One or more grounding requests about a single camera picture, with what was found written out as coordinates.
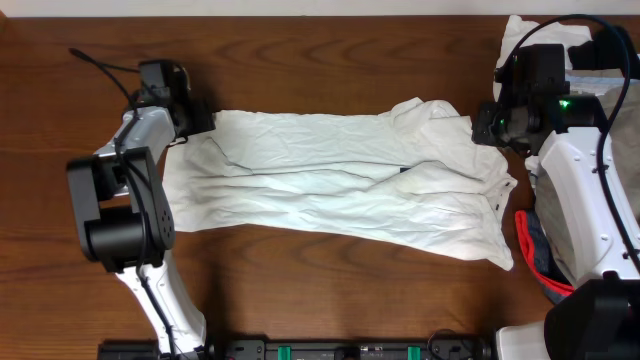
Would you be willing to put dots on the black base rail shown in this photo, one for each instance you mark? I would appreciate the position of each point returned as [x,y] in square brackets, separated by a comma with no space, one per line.
[442,345]

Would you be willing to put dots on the navy red shorts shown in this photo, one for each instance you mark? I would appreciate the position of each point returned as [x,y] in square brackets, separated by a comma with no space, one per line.
[537,253]

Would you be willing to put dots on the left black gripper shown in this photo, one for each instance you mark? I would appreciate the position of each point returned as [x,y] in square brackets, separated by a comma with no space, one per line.
[201,118]

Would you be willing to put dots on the grey khaki trousers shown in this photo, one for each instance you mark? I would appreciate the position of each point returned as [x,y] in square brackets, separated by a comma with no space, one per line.
[620,150]

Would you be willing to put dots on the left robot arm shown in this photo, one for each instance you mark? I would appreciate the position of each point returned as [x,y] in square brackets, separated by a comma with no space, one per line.
[124,221]

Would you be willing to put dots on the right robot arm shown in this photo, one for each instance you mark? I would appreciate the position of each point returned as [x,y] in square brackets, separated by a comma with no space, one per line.
[600,318]

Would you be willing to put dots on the white t-shirt with black tag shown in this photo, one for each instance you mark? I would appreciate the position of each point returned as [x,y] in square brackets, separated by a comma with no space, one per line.
[410,176]

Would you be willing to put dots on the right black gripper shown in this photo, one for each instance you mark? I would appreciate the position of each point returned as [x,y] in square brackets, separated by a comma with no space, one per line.
[486,126]

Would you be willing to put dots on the black garment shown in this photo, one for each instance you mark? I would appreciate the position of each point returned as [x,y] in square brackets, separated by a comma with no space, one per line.
[604,52]

